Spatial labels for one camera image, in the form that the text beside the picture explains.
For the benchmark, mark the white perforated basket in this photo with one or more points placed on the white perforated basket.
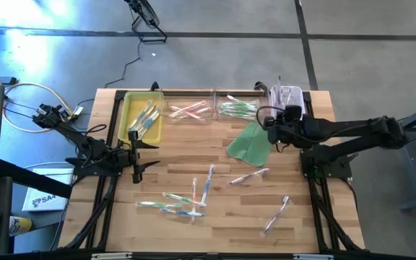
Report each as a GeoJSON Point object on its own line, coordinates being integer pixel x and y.
{"type": "Point", "coordinates": [294, 94]}

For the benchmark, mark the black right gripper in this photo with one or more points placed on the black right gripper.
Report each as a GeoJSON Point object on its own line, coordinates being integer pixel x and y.
{"type": "Point", "coordinates": [289, 128]}

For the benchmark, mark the black floor fan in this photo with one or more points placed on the black floor fan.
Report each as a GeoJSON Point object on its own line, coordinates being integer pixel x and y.
{"type": "Point", "coordinates": [146, 14]}

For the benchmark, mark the orange yellow toothbrush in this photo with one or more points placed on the orange yellow toothbrush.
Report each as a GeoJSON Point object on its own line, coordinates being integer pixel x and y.
{"type": "Point", "coordinates": [188, 108]}

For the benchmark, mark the white printed box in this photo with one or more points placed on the white printed box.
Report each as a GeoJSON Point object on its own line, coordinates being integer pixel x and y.
{"type": "Point", "coordinates": [45, 195]}

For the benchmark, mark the white label strip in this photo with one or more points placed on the white label strip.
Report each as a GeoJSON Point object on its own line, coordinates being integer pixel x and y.
{"type": "Point", "coordinates": [112, 256]}
{"type": "Point", "coordinates": [312, 257]}

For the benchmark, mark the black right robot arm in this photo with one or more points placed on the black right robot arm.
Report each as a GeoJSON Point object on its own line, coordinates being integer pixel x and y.
{"type": "Point", "coordinates": [356, 131]}

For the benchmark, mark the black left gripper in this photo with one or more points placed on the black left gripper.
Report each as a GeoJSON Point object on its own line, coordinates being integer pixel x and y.
{"type": "Point", "coordinates": [135, 159]}

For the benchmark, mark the black table clamp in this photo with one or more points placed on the black table clamp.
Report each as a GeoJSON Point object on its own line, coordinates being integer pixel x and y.
{"type": "Point", "coordinates": [260, 86]}
{"type": "Point", "coordinates": [154, 86]}

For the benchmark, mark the yellow plastic bin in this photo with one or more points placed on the yellow plastic bin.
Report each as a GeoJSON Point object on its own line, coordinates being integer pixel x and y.
{"type": "Point", "coordinates": [128, 104]}

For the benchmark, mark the clear plastic bin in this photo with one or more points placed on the clear plastic bin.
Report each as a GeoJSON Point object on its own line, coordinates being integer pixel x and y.
{"type": "Point", "coordinates": [240, 121]}
{"type": "Point", "coordinates": [193, 122]}

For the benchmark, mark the yellow white can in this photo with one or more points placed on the yellow white can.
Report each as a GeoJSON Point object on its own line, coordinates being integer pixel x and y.
{"type": "Point", "coordinates": [20, 225]}

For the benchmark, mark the green cloth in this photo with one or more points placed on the green cloth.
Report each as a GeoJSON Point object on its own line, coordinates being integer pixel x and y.
{"type": "Point", "coordinates": [249, 148]}

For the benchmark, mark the black side table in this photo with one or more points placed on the black side table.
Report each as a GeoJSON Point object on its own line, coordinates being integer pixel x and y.
{"type": "Point", "coordinates": [31, 178]}

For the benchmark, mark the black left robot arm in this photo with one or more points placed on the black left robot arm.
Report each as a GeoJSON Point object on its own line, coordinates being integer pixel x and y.
{"type": "Point", "coordinates": [81, 141]}

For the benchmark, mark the grey metal table frame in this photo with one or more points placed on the grey metal table frame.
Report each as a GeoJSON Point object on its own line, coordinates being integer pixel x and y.
{"type": "Point", "coordinates": [410, 169]}

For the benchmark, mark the blue toothbrush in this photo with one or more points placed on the blue toothbrush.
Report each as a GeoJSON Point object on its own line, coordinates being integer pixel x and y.
{"type": "Point", "coordinates": [151, 124]}
{"type": "Point", "coordinates": [144, 118]}
{"type": "Point", "coordinates": [141, 113]}
{"type": "Point", "coordinates": [208, 184]}
{"type": "Point", "coordinates": [146, 122]}
{"type": "Point", "coordinates": [182, 212]}

